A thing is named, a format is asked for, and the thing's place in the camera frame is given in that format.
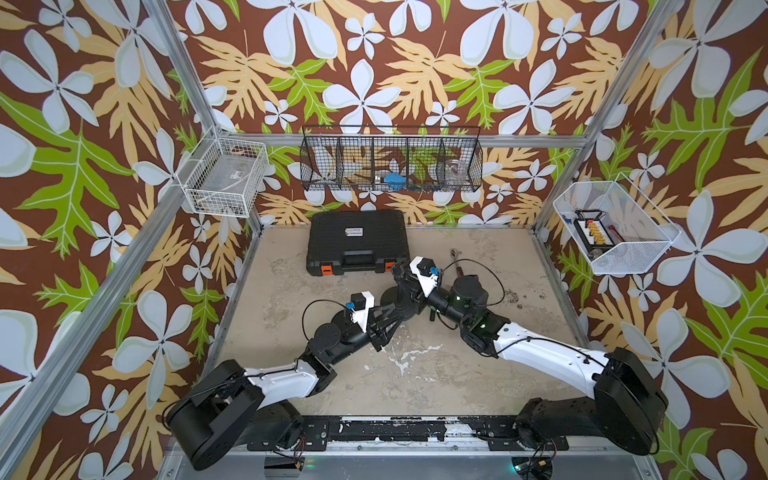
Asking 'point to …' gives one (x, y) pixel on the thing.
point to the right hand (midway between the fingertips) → (398, 272)
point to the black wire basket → (391, 158)
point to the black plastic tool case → (339, 240)
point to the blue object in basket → (395, 181)
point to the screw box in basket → (593, 235)
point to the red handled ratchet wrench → (454, 256)
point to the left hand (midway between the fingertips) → (398, 309)
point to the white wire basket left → (226, 176)
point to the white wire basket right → (647, 231)
